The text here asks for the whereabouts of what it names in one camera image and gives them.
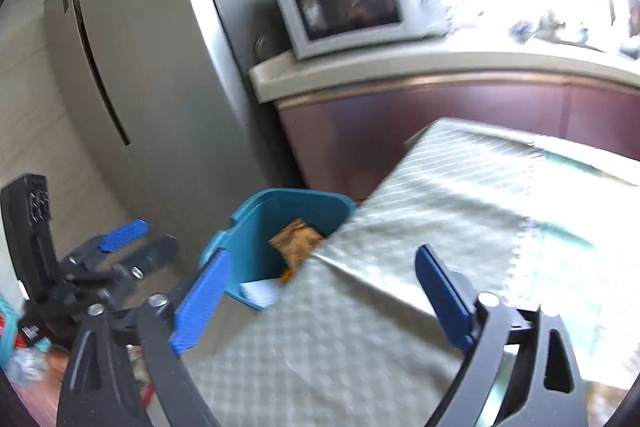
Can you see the white microwave oven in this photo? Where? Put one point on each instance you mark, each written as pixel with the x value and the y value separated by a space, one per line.
pixel 320 27

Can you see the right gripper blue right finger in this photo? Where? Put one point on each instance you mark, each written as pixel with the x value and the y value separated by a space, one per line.
pixel 451 296

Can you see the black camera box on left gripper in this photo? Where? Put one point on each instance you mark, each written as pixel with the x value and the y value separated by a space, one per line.
pixel 26 215

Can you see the maroon kitchen counter cabinet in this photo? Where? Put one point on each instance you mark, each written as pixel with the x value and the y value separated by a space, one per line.
pixel 350 117

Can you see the teal crate with red packets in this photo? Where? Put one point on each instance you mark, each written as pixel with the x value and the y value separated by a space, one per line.
pixel 23 366

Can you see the silver refrigerator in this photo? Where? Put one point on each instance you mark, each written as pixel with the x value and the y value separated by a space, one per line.
pixel 160 93

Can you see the orange peel scraps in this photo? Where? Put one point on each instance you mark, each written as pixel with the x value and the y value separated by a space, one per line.
pixel 287 275

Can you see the left hand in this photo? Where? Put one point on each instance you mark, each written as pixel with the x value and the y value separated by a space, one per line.
pixel 57 358

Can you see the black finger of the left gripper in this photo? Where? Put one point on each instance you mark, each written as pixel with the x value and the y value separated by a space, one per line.
pixel 151 257

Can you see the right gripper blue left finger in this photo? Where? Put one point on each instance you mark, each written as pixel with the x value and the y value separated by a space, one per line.
pixel 200 303

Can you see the teal plastic trash bin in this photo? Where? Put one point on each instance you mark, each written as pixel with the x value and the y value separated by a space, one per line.
pixel 264 215

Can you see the brown snack wrapper in bin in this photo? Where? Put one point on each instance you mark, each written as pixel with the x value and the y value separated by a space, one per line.
pixel 295 242

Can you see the green checked tablecloth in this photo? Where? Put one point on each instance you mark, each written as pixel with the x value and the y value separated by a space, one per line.
pixel 353 340

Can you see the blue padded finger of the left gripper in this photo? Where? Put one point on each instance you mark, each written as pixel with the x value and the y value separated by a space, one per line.
pixel 123 236

